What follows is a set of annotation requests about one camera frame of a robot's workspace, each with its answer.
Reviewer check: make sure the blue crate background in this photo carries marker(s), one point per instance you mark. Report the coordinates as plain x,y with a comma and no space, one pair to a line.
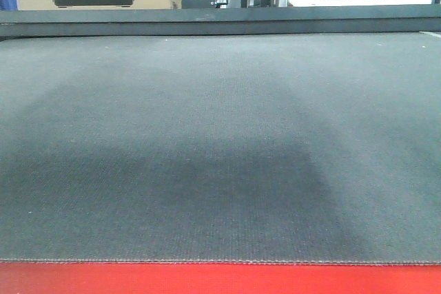
8,5

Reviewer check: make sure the dark conveyor side frame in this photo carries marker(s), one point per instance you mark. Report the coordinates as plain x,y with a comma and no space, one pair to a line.
212,22

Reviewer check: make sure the grey conveyor belt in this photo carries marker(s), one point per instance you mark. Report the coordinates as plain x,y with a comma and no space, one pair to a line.
320,148

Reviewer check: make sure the red conveyor front edge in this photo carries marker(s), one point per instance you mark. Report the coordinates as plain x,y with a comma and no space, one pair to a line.
27,277

